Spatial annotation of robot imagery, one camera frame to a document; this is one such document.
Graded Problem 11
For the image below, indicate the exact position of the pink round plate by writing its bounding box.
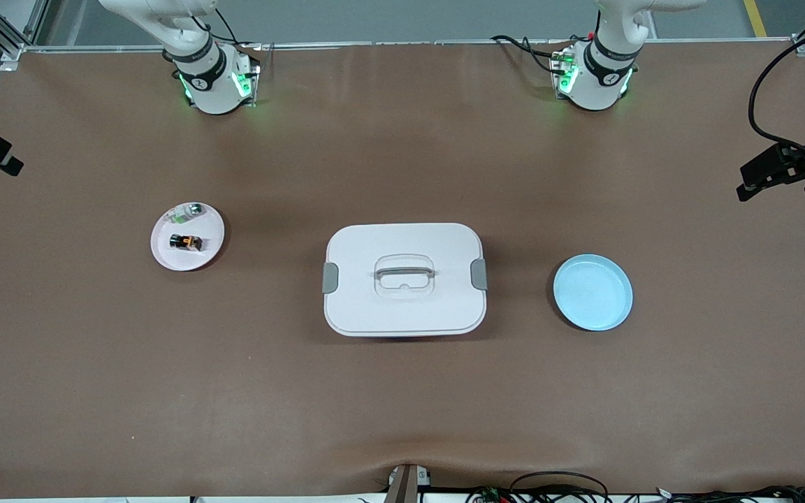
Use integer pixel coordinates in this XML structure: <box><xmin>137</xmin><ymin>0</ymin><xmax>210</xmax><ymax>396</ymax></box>
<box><xmin>150</xmin><ymin>202</ymin><xmax>226</xmax><ymax>272</ymax></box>

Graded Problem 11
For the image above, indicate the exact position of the brown table mat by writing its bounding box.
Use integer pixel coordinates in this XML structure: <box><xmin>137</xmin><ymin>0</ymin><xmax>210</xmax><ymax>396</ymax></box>
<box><xmin>0</xmin><ymin>38</ymin><xmax>805</xmax><ymax>498</ymax></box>

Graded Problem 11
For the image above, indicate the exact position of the light blue round plate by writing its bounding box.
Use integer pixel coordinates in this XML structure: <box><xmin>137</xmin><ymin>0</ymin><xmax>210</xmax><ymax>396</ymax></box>
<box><xmin>553</xmin><ymin>254</ymin><xmax>634</xmax><ymax>332</ymax></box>

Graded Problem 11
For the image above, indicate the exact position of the white lidded storage box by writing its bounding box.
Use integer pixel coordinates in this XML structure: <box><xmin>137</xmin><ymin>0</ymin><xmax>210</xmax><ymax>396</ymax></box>
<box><xmin>322</xmin><ymin>223</ymin><xmax>488</xmax><ymax>338</ymax></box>

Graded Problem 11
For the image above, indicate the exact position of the brown and grey mount bracket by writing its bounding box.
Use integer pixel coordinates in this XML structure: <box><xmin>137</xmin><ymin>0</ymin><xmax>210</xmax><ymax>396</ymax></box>
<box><xmin>385</xmin><ymin>464</ymin><xmax>433</xmax><ymax>503</ymax></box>

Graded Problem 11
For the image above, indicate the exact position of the green and silver switch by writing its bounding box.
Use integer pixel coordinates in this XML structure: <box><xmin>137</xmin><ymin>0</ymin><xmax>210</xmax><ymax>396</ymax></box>
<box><xmin>168</xmin><ymin>203</ymin><xmax>206</xmax><ymax>226</ymax></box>

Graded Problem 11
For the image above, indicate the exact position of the black cable bundle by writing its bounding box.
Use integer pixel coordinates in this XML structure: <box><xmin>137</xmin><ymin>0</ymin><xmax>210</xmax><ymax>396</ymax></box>
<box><xmin>654</xmin><ymin>486</ymin><xmax>805</xmax><ymax>503</ymax></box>

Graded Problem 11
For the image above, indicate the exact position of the black arm base cable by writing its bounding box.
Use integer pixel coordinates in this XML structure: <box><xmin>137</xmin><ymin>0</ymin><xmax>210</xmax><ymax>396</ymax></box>
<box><xmin>491</xmin><ymin>31</ymin><xmax>599</xmax><ymax>78</ymax></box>
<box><xmin>189</xmin><ymin>6</ymin><xmax>263</xmax><ymax>53</ymax></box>

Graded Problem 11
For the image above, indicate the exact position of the black looped cable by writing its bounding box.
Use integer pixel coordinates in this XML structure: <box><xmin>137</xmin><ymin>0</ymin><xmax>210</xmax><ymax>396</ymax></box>
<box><xmin>509</xmin><ymin>472</ymin><xmax>609</xmax><ymax>503</ymax></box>

